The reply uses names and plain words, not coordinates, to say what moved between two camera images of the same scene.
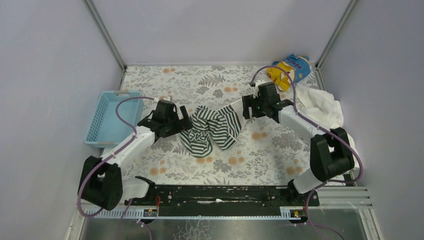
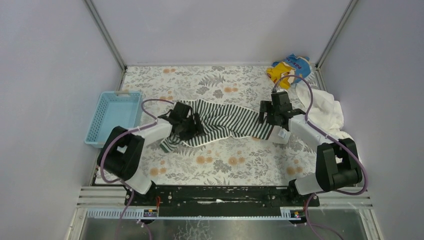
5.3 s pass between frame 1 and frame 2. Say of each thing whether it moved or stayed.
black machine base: stayed
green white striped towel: moved
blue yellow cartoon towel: stayed
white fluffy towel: stayed
